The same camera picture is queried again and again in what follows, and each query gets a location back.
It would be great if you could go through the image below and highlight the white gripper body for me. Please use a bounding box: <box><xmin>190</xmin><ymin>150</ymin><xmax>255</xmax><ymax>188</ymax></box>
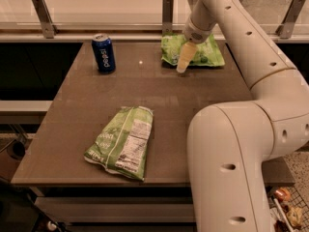
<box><xmin>183</xmin><ymin>18</ymin><xmax>215</xmax><ymax>44</ymax></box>

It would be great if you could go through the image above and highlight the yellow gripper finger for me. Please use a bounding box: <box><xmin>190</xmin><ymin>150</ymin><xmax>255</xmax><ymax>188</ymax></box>
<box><xmin>177</xmin><ymin>42</ymin><xmax>197</xmax><ymax>73</ymax></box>

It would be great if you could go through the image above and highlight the green rice chip bag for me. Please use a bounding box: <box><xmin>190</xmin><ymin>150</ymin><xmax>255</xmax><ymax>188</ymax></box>
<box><xmin>161</xmin><ymin>34</ymin><xmax>225</xmax><ymax>67</ymax></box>

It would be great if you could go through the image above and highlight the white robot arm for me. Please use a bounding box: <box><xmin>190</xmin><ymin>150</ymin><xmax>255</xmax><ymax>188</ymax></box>
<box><xmin>183</xmin><ymin>0</ymin><xmax>309</xmax><ymax>232</ymax></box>

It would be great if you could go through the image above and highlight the green jalapeno chip bag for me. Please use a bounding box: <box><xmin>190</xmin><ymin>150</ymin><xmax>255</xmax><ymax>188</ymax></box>
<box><xmin>84</xmin><ymin>106</ymin><xmax>154</xmax><ymax>181</ymax></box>

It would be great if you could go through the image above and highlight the blue pepsi can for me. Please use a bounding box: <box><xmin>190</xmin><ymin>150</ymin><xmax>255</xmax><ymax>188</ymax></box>
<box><xmin>92</xmin><ymin>34</ymin><xmax>116</xmax><ymax>74</ymax></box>

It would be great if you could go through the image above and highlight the grey drawer cabinet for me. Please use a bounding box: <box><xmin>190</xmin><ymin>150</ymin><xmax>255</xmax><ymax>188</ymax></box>
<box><xmin>34</xmin><ymin>186</ymin><xmax>195</xmax><ymax>232</ymax></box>

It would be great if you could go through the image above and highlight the middle metal rail bracket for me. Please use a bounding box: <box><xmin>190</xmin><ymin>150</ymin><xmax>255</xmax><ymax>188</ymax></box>
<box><xmin>162</xmin><ymin>0</ymin><xmax>174</xmax><ymax>34</ymax></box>

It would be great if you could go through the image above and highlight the metal rail bracket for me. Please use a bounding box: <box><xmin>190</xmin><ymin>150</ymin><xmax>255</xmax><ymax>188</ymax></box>
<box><xmin>31</xmin><ymin>0</ymin><xmax>57</xmax><ymax>39</ymax></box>
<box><xmin>276</xmin><ymin>0</ymin><xmax>306</xmax><ymax>39</ymax></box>
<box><xmin>162</xmin><ymin>0</ymin><xmax>174</xmax><ymax>34</ymax></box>

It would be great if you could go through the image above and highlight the right metal rail bracket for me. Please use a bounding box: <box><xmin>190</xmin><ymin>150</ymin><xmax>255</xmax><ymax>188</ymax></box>
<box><xmin>276</xmin><ymin>0</ymin><xmax>306</xmax><ymax>39</ymax></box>

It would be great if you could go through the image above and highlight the left metal rail bracket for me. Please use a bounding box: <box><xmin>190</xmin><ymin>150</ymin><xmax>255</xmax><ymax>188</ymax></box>
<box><xmin>31</xmin><ymin>0</ymin><xmax>57</xmax><ymax>39</ymax></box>

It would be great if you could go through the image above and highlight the wire basket with snacks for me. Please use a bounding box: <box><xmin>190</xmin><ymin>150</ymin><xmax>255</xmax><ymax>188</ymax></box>
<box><xmin>267</xmin><ymin>187</ymin><xmax>309</xmax><ymax>232</ymax></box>

